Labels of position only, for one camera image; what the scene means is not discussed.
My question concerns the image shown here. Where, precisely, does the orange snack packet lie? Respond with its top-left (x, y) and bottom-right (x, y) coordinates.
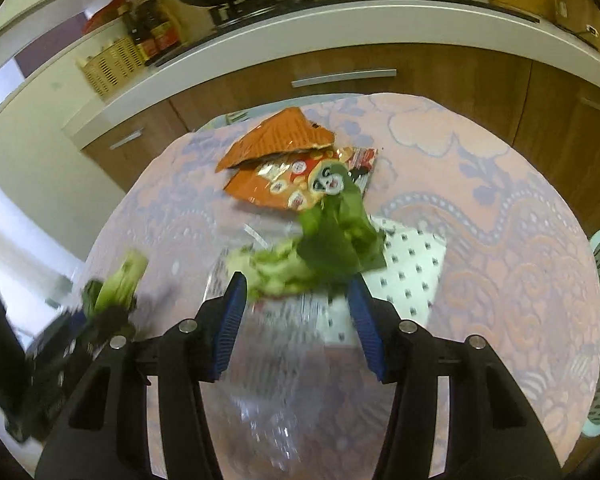
top-left (223, 146), bottom-right (378, 211)

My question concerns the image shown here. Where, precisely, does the clear plastic bag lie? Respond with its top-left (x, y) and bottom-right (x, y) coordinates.
top-left (200, 230), bottom-right (396, 480)

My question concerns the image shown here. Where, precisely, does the dark sauce bottle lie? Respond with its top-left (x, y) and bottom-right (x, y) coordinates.
top-left (152, 0), bottom-right (183, 55)
top-left (124, 5), bottom-right (156, 61)

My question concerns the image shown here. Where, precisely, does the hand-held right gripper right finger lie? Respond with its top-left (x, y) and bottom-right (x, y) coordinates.
top-left (346, 275), bottom-right (564, 480)

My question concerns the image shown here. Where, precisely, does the red box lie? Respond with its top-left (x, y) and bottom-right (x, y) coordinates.
top-left (82, 0), bottom-right (131, 36)

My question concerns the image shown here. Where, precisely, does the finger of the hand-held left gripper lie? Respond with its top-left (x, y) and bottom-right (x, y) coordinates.
top-left (27, 310), bottom-right (137, 413)

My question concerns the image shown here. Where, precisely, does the yellow woven basket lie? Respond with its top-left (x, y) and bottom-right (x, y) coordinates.
top-left (77, 37), bottom-right (143, 100)

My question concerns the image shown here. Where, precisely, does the torn orange cardboard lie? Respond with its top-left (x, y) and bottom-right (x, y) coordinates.
top-left (216, 107), bottom-right (335, 172)

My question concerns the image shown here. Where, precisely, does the black gas stove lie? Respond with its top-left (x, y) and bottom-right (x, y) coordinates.
top-left (144, 0), bottom-right (541, 68)

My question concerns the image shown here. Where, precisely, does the green bok choy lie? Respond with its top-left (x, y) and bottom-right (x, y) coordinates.
top-left (82, 249), bottom-right (150, 341)
top-left (227, 160), bottom-right (387, 303)

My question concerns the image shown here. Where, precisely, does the wooden kitchen cabinet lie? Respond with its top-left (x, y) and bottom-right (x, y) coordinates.
top-left (80, 42), bottom-right (600, 241)

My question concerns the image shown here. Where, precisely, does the white dotted paper sheet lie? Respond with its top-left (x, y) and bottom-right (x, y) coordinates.
top-left (325, 216), bottom-right (448, 346)

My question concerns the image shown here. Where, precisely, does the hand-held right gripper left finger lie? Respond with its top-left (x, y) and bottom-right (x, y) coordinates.
top-left (34, 270), bottom-right (249, 480)

